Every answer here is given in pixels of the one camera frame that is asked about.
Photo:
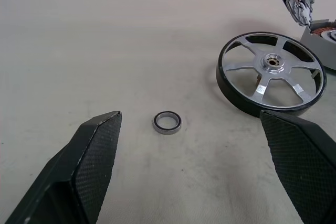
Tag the grey stator housing copper windings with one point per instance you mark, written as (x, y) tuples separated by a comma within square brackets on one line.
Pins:
[(312, 42)]

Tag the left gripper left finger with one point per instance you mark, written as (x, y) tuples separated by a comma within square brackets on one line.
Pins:
[(89, 161)]

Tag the black rimmed silver spoked rotor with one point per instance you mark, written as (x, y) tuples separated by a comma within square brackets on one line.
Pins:
[(271, 64)]

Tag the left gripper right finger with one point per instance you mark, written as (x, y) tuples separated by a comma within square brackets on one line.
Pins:
[(302, 161)]

